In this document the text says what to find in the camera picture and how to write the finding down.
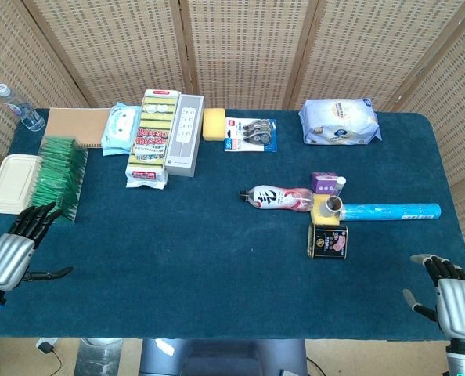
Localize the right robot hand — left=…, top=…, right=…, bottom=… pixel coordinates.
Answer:
left=402, top=253, right=465, bottom=345

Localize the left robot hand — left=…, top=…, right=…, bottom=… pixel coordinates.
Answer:
left=0, top=201, right=74, bottom=292

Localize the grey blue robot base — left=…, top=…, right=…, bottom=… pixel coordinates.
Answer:
left=139, top=338, right=308, bottom=376

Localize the beige lidded food container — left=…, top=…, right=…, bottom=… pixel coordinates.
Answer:
left=0, top=154, right=41, bottom=215

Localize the clear box of green sachets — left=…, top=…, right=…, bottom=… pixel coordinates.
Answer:
left=27, top=136, right=89, bottom=224

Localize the light blue wrapped roll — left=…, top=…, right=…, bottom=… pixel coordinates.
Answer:
left=341, top=201, right=442, bottom=222

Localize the shiny metal stand leg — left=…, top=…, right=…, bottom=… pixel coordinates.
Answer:
left=77, top=338, right=124, bottom=376

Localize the black gold luncheon meat can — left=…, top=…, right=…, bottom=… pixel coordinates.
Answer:
left=306, top=223, right=349, bottom=259

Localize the brown spiral notebook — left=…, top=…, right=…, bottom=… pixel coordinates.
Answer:
left=44, top=107, right=111, bottom=150

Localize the clear plastic water bottle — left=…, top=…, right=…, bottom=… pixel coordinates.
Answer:
left=0, top=82, right=46, bottom=132

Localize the yellow sponge with green pad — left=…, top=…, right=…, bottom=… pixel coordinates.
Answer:
left=309, top=193, right=341, bottom=227

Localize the white lint roller refill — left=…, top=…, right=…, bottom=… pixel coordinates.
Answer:
left=319, top=196, right=344, bottom=218

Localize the light blue wet wipes pack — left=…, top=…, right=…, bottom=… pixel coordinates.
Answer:
left=100, top=101, right=142, bottom=157

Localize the yellow green sponge multipack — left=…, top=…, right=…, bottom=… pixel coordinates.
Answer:
left=124, top=89, right=182, bottom=190

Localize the small purple box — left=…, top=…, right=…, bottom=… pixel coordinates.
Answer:
left=311, top=172, right=340, bottom=195

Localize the dark blue table mat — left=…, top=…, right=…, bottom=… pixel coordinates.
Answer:
left=0, top=108, right=465, bottom=341

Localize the pink drink bottle black cap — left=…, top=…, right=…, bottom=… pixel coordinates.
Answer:
left=239, top=184, right=316, bottom=214

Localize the white power strip box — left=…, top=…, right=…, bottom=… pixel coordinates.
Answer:
left=164, top=93, right=205, bottom=178

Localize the blue white tissue pack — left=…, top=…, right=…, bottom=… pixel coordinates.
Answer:
left=297, top=97, right=383, bottom=146

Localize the plain yellow sponge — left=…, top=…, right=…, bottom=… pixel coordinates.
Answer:
left=202, top=108, right=227, bottom=141

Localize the correction tape blister pack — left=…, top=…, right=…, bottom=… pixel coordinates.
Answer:
left=222, top=117, right=279, bottom=153

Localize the woven folding screen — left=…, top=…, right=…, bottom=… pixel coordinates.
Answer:
left=0, top=0, right=465, bottom=283

